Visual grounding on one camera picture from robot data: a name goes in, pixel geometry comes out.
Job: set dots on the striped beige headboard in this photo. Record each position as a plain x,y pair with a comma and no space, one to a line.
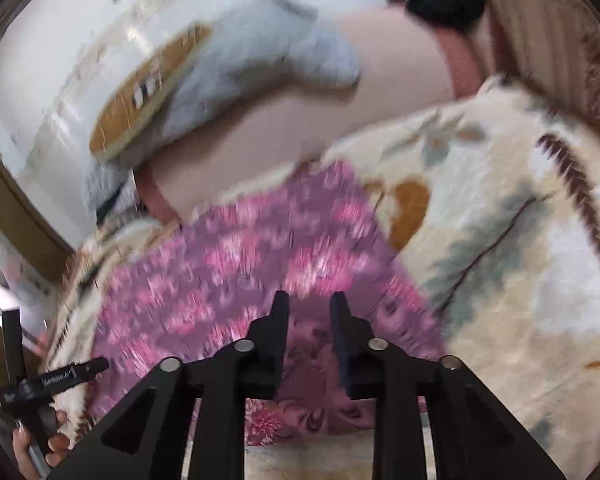
555,30

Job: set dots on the person's left hand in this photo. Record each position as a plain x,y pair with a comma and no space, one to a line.
57,442

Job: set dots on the purple floral garment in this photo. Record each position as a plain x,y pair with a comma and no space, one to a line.
220,285

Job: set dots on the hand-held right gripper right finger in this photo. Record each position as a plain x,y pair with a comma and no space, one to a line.
341,332

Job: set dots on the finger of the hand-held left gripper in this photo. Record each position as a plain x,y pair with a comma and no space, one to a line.
11,345
75,374

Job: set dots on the grey plush toy brown face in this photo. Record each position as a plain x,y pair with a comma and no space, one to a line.
260,60

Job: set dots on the brown wooden trim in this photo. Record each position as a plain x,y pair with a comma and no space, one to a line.
15,210

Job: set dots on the leaf print fleece blanket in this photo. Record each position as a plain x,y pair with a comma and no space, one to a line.
505,260

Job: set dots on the pink bolster pillow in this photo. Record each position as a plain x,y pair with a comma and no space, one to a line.
290,135

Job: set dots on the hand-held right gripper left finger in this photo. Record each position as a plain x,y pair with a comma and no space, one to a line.
281,325

